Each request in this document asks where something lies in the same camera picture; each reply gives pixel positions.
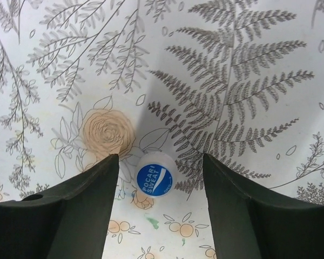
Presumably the small blue cap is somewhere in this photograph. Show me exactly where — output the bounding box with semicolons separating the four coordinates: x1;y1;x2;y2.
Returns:
134;152;178;198

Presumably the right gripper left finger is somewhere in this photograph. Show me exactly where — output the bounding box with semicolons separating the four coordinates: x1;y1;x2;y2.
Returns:
0;154;119;258

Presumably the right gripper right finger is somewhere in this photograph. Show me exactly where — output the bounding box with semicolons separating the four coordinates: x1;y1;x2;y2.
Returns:
202;154;324;259

